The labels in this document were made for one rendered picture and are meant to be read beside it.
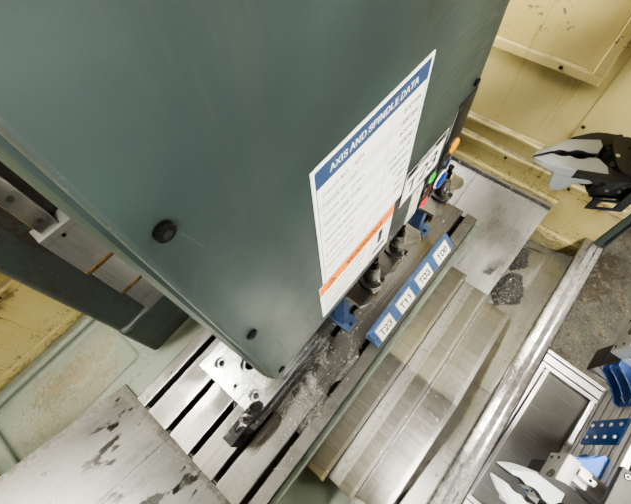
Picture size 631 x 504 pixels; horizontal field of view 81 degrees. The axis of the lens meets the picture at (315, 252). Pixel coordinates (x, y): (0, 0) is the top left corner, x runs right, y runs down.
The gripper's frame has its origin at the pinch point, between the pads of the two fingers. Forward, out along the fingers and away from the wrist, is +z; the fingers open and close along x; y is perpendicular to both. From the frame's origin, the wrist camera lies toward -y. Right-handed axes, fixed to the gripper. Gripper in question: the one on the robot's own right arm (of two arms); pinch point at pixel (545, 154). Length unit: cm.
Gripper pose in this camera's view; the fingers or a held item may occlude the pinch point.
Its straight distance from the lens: 64.0
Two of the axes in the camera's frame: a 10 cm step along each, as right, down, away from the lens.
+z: -9.8, -1.2, 1.3
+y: 0.6, 4.5, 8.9
